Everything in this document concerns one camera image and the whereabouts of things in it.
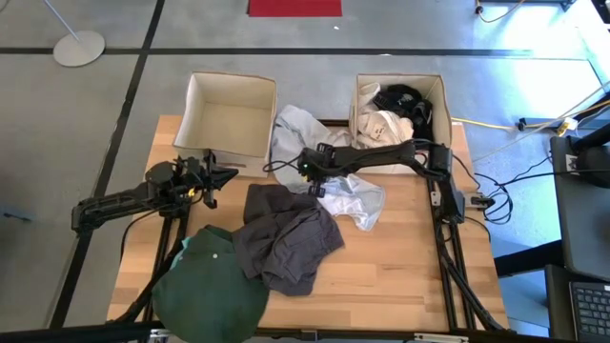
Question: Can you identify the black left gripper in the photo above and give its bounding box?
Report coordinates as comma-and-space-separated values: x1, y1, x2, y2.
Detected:
176, 151, 239, 211

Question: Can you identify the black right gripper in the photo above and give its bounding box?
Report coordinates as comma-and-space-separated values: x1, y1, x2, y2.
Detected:
297, 141, 337, 199

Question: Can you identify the pale blue white woven shirt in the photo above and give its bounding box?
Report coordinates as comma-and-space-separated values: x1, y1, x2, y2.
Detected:
270, 104, 386, 233

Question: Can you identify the cream white garment with label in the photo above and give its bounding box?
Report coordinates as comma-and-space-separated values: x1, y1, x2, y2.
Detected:
355, 82, 415, 150

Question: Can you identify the dark grey shirt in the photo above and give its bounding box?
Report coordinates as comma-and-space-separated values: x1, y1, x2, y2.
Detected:
232, 183, 345, 297

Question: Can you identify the black garment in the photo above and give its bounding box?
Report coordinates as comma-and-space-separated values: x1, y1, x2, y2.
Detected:
372, 84, 435, 142

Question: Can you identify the dark green shirt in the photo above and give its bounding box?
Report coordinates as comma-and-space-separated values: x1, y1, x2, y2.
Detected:
151, 225, 271, 343

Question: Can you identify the red floor mat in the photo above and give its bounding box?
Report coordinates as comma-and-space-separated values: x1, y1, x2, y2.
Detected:
247, 0, 343, 18

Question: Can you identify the round grey stand base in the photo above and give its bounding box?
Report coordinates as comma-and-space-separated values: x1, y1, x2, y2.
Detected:
52, 30, 107, 68

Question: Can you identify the black desk foot bar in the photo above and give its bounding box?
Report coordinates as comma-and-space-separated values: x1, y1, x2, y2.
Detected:
493, 239, 563, 277

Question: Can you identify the black floor stand bar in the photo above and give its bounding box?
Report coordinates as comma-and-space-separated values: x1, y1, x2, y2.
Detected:
518, 116, 566, 132

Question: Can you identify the thin grey stand pole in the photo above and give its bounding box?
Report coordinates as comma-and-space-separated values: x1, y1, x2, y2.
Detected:
42, 0, 81, 42

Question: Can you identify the yellow white power plug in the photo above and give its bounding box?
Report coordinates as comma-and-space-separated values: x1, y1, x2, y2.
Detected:
556, 116, 579, 137

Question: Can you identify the black desk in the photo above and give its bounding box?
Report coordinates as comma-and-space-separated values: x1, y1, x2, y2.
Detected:
550, 134, 610, 282

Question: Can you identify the black diagonal stand leg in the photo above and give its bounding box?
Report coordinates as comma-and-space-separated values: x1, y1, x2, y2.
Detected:
571, 90, 610, 151

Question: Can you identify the black laptop keyboard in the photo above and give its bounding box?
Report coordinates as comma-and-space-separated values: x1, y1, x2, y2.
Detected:
568, 280, 610, 342

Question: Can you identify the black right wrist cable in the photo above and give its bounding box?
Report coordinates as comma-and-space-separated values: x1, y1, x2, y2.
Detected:
262, 158, 306, 174

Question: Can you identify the beige fabric box with handle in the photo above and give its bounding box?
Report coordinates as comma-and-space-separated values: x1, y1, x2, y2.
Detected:
173, 71, 278, 178

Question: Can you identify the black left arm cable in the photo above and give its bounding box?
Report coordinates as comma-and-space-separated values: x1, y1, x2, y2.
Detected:
120, 208, 166, 261

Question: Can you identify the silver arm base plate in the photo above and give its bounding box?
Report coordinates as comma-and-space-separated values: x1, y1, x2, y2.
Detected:
430, 190, 487, 209

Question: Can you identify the black metal table frame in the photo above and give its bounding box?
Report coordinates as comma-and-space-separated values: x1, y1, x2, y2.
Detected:
0, 118, 610, 343

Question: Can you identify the black cable bundle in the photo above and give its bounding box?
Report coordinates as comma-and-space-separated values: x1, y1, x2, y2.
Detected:
464, 154, 610, 226

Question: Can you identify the white floor cable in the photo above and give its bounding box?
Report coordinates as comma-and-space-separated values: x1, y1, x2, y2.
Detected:
471, 80, 610, 163

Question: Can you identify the tan cable with black plug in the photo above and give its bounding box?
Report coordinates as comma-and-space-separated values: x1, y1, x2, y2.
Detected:
475, 0, 525, 24

